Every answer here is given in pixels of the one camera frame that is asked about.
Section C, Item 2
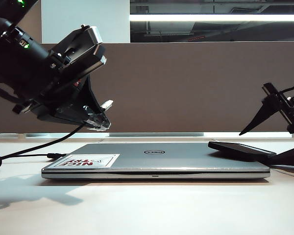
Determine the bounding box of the black charging cable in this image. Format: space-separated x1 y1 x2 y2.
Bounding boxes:
0 99 114 170

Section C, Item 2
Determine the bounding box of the black left camera bracket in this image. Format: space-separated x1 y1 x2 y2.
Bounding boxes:
49 28 106 71

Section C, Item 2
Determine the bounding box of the grey bar under divider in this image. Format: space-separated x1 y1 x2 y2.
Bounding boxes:
109 132 204 137

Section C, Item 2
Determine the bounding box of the silver Dell laptop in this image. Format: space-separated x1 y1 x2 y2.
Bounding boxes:
41 143 271 181

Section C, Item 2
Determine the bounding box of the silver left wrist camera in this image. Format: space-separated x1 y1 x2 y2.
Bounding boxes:
84 25 104 47

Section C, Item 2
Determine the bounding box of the brown fabric desk divider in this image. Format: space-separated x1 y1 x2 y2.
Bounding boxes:
0 43 294 134

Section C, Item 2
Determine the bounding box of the white sticker with red print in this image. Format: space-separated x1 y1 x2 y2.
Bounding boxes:
53 154 121 169

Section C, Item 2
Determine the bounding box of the black smartphone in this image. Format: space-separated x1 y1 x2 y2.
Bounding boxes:
207 141 277 163

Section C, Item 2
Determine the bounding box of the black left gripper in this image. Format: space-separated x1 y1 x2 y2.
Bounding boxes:
12 55 112 133

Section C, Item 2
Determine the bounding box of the long ceiling light strip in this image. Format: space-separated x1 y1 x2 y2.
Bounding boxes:
129 14 294 22

